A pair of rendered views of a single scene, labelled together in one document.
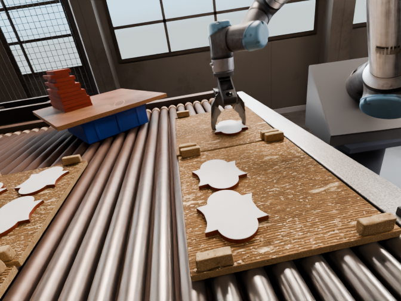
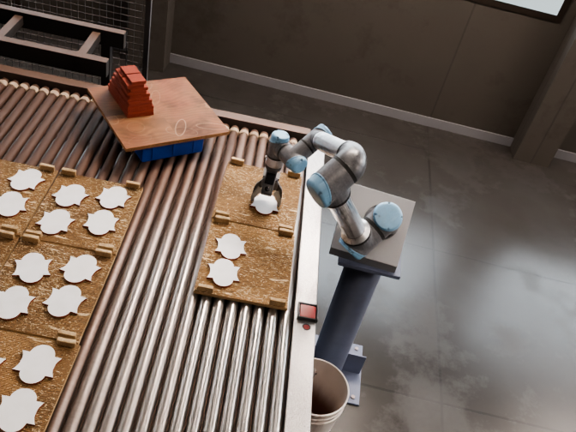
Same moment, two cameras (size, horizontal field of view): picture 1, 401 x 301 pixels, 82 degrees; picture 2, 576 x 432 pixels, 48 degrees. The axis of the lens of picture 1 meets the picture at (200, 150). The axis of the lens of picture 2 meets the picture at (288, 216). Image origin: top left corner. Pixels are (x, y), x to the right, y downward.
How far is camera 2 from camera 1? 200 cm
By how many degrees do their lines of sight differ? 14
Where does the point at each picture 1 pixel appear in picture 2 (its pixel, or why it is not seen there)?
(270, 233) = (235, 288)
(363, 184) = (303, 286)
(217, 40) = (273, 148)
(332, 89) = not seen: hidden behind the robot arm
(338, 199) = (278, 287)
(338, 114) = not seen: hidden behind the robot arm
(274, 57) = (470, 31)
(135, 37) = not seen: outside the picture
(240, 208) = (229, 273)
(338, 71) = (368, 199)
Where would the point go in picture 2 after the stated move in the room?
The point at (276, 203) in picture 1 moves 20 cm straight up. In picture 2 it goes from (249, 277) to (257, 239)
